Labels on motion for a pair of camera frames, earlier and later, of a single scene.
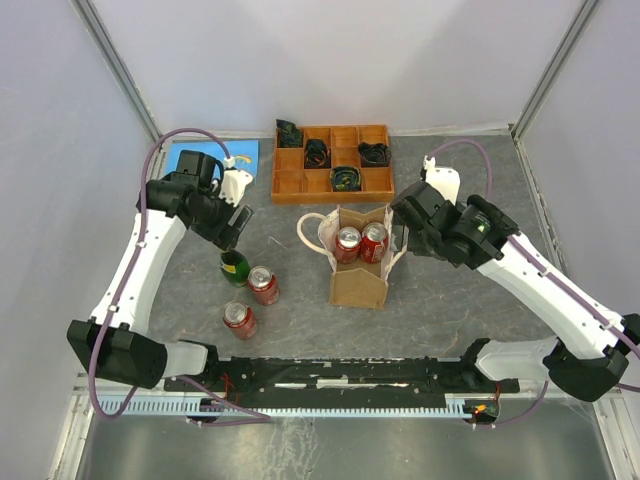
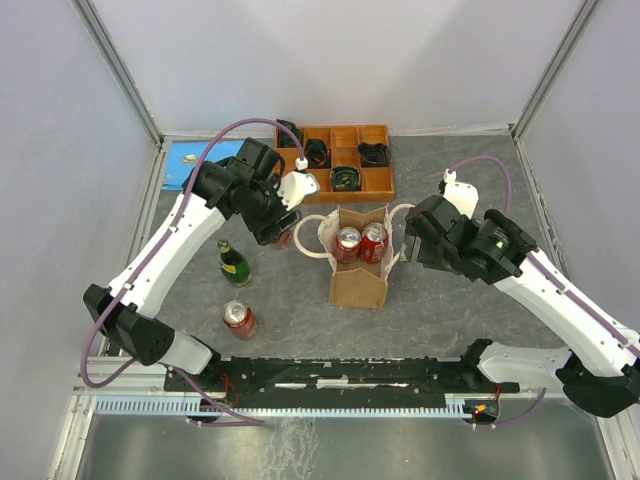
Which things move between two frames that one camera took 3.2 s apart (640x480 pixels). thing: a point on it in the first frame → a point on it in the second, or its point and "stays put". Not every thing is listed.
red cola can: [264, 284] → [284, 240]
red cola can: [347, 245] stays put
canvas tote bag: [359, 284] stays put
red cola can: [373, 243] stays put
